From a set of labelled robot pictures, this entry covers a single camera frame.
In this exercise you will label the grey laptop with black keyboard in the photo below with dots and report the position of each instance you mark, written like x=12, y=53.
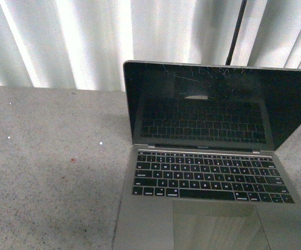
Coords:
x=202, y=172

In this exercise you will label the white corrugated curtain backdrop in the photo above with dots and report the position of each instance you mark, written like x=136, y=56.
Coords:
x=83, y=44

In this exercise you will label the black vertical pole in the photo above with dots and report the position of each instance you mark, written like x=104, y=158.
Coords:
x=236, y=32

